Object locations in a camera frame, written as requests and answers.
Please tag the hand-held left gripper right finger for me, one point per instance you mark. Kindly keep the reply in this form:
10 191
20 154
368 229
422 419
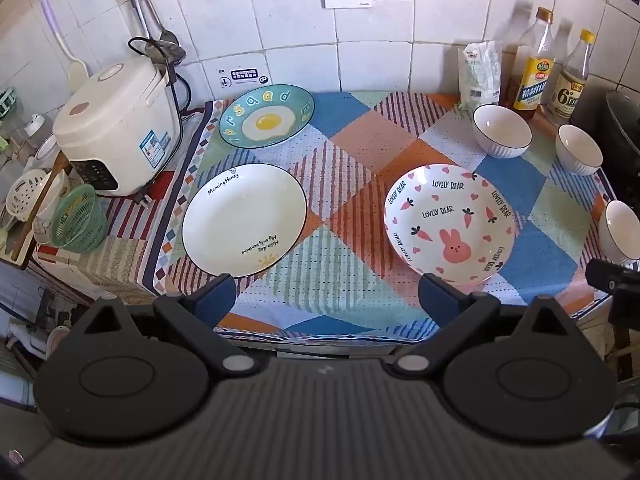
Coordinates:
437 300

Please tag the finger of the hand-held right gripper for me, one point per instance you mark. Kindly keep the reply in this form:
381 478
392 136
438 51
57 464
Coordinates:
607 274

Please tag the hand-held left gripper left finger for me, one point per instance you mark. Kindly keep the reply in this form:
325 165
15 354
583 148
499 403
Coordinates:
216 300

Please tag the white ribbed bowl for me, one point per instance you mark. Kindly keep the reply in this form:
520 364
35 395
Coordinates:
580 147
622 232
501 127

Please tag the teal fried egg print plate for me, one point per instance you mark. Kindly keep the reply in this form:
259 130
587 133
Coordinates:
267 120

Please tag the pink rabbit print plate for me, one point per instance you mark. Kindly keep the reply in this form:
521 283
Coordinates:
450 225

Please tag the white plate with black rim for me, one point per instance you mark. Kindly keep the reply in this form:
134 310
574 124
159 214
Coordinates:
245 220

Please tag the red striped cloth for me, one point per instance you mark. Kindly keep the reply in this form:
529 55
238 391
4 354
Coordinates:
125 260

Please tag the colourful checkered tablecloth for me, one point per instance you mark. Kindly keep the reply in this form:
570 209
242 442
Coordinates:
350 240

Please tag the black wok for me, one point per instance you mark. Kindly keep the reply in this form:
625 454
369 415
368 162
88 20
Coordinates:
622 140

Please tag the green plastic basket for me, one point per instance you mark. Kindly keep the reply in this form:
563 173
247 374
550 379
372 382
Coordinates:
80 220

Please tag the clear vinegar bottle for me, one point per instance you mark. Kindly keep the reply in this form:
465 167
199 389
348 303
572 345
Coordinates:
570 90

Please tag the white rice cooker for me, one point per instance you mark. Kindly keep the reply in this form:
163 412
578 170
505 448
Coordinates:
117 125

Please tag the yellow label oil bottle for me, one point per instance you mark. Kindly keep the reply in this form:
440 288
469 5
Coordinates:
535 75

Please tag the white plastic colander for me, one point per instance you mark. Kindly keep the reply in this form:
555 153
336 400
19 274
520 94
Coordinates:
25 192

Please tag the white salt bag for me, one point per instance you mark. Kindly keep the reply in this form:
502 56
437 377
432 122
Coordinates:
481 77

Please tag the clear jar white lid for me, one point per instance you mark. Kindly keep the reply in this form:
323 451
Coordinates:
35 129

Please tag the white rice paddle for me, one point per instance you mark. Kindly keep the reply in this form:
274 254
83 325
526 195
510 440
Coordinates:
75 72

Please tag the metal ladle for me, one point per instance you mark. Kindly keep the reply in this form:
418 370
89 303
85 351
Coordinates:
150 15

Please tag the dark wall sticker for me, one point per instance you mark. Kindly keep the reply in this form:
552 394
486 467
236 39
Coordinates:
244 76

